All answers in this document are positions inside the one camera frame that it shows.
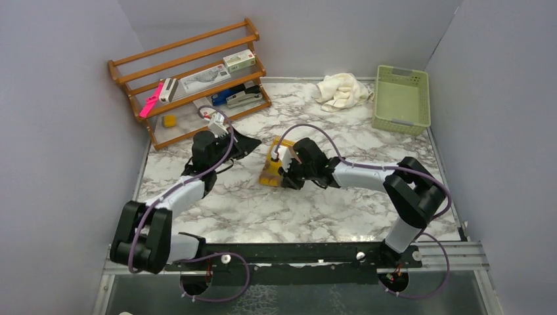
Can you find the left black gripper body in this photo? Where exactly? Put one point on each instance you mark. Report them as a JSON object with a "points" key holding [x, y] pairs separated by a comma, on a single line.
{"points": [[222, 147]]}

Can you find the yellow sponge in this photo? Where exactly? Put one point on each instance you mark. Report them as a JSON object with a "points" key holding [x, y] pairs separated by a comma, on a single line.
{"points": [[169, 121]]}

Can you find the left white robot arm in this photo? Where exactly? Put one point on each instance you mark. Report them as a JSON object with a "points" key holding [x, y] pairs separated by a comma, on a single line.
{"points": [[144, 240]]}

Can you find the white green box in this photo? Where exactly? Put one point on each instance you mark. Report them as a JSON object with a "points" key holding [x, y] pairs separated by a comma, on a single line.
{"points": [[239, 60]]}

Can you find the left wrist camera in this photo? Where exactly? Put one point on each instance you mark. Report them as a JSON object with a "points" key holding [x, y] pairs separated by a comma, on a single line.
{"points": [[217, 125]]}

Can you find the cream white towel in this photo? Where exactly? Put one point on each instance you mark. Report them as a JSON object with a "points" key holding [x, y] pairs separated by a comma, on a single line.
{"points": [[342, 91]]}

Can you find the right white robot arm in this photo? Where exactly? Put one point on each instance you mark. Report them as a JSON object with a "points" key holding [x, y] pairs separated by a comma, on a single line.
{"points": [[413, 191]]}

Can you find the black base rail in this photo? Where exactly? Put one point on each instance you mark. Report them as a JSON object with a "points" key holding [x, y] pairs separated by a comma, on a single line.
{"points": [[237, 264]]}

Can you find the orange wooden rack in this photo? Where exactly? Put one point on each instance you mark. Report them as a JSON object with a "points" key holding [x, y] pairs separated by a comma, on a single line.
{"points": [[138, 77]]}

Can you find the white silver device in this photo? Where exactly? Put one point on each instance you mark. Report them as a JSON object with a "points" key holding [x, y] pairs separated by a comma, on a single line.
{"points": [[167, 93]]}

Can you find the blue stapler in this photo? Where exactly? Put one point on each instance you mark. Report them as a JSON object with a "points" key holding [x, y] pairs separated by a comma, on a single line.
{"points": [[220, 98]]}

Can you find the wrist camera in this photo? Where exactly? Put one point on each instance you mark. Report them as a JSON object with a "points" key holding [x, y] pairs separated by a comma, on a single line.
{"points": [[283, 155], [217, 125]]}

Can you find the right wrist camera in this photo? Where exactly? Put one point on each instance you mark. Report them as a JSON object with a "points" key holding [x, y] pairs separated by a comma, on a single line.
{"points": [[283, 155]]}

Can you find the long white flat box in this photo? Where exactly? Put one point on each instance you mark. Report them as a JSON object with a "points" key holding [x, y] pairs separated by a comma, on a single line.
{"points": [[204, 79]]}

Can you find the small white red box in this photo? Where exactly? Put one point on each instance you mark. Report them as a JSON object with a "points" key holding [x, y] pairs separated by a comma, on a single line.
{"points": [[204, 105]]}

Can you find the green plastic basket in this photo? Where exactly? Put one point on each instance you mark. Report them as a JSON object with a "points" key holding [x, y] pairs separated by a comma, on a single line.
{"points": [[401, 101]]}

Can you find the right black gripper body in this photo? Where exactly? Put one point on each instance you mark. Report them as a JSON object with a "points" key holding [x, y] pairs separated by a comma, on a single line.
{"points": [[297, 174]]}

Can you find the pink plastic tool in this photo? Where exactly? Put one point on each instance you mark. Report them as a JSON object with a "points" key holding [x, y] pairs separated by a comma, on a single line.
{"points": [[151, 101]]}

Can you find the grey white stapler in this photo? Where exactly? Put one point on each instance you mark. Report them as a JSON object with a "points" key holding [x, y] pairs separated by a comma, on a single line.
{"points": [[247, 96]]}

